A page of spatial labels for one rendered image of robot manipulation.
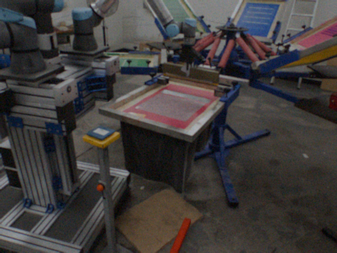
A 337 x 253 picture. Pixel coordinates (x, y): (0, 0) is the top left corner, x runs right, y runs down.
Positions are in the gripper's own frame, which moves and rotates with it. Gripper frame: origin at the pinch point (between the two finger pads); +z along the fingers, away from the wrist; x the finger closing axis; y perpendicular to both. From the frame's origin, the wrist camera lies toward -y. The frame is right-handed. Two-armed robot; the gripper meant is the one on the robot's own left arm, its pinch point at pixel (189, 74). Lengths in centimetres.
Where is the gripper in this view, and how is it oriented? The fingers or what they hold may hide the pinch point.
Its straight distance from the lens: 184.0
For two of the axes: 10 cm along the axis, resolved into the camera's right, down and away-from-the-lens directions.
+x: -4.7, 3.8, -7.9
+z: -0.4, 8.9, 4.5
